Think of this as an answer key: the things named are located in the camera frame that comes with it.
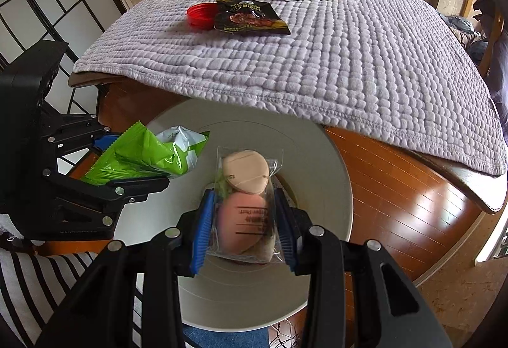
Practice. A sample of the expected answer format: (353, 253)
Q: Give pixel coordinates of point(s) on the lavender quilted blanket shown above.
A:
(337, 74)

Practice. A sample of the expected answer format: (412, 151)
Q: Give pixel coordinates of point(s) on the blue-grey duvet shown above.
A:
(464, 32)

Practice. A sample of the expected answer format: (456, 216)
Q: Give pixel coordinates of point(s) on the white round bin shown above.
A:
(317, 173)

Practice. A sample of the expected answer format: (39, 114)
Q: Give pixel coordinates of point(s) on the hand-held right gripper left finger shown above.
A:
(200, 237)

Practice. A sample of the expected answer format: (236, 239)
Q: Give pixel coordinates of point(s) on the wooden table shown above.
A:
(468, 189)

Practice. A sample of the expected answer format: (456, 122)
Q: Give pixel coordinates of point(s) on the dark grey cloth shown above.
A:
(500, 94)

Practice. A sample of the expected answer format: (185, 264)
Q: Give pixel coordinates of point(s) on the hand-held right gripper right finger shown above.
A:
(286, 237)

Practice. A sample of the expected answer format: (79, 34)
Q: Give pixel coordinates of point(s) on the clear bag of makeup sponges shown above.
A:
(242, 221)

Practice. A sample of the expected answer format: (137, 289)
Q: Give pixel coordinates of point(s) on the blue cloth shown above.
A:
(226, 338)

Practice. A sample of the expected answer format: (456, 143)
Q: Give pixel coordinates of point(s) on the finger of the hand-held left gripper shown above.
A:
(135, 186)
(105, 141)

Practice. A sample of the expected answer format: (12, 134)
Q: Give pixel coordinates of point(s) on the black and white striped clothing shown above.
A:
(24, 284)

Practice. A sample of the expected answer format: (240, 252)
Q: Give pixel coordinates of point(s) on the green and white snack packet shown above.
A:
(143, 153)

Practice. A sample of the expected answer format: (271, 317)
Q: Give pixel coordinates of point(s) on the red plastic lid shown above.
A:
(198, 15)

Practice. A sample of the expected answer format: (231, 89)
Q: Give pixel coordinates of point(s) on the black snack packet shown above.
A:
(246, 17)

